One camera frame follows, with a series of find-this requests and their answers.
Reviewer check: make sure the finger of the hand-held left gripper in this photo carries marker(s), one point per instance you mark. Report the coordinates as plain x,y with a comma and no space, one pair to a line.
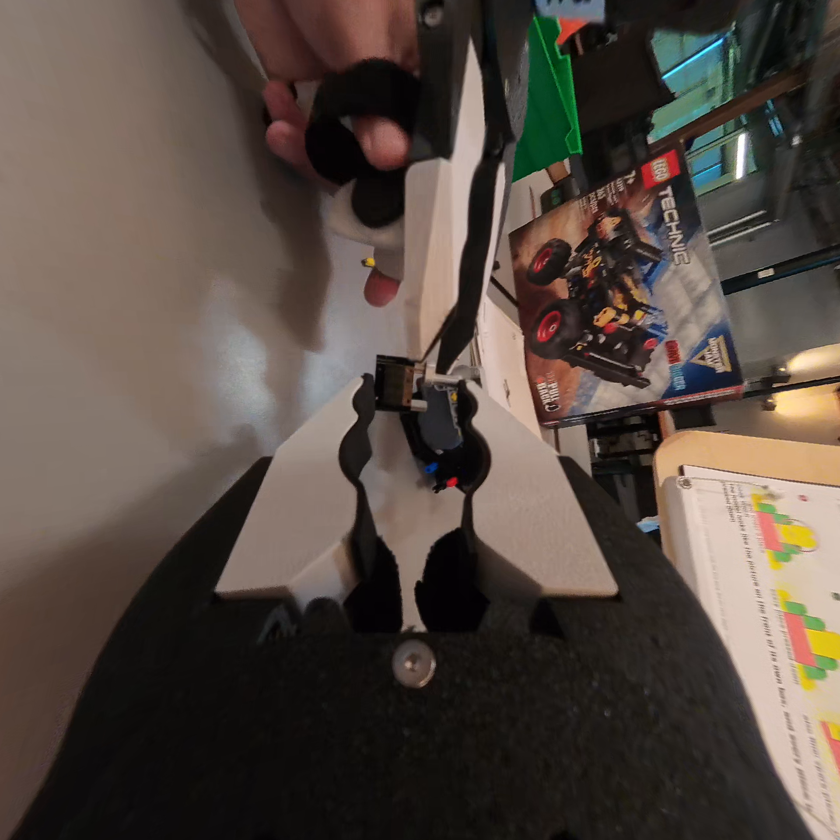
433,262
501,203

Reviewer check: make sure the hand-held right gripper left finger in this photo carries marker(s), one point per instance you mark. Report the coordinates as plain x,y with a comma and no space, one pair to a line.
295,525

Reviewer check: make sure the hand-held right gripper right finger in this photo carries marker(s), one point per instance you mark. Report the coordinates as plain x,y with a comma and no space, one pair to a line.
538,525

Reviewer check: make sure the black lego connector grey axles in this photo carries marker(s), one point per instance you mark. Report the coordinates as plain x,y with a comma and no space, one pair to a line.
394,384

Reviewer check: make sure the partly built lego truck chassis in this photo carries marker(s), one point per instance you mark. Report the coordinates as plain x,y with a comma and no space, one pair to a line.
436,420

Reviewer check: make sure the lego set box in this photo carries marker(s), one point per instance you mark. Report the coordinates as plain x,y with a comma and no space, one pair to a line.
623,295

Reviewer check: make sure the person's left hand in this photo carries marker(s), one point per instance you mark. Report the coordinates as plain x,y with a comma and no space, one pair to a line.
315,33

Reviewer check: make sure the long thin black axle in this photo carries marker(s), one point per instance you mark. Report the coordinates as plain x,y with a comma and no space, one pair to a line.
505,292

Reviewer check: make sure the green plastic bin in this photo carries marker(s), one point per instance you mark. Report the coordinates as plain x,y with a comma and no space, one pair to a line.
544,118

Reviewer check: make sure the white instruction booklet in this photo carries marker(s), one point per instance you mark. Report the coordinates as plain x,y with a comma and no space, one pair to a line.
512,354

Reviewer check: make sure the orange plastic bin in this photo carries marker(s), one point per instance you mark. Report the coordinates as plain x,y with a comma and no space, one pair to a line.
569,27

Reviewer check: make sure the laminated instruction sheet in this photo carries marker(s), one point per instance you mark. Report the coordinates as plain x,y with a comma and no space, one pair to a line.
754,623

